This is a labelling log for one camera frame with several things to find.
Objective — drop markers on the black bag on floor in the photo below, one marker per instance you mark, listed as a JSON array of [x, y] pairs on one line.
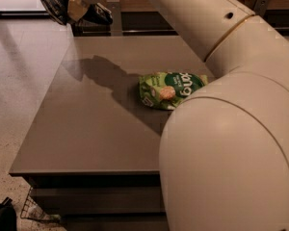
[[7, 216]]

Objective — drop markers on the left grey metal bracket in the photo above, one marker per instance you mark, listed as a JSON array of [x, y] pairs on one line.
[[115, 8]]

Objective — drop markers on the green snack bag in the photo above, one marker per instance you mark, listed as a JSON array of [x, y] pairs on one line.
[[167, 90]]

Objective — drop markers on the blue chip bag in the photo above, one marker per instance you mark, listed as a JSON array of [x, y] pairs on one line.
[[57, 9]]

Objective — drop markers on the right grey metal bracket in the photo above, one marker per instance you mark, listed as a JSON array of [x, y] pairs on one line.
[[260, 7]]

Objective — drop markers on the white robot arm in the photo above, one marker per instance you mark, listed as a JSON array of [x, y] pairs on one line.
[[224, 152]]

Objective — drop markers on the grey drawer cabinet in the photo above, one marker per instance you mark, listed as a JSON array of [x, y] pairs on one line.
[[91, 153]]

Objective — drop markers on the wire basket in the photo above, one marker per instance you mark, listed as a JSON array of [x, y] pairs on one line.
[[32, 211]]

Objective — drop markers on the grey metal bracket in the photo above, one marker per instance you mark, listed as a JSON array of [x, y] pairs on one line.
[[115, 8], [260, 7]]

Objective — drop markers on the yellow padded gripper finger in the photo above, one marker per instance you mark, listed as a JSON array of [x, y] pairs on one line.
[[76, 9]]

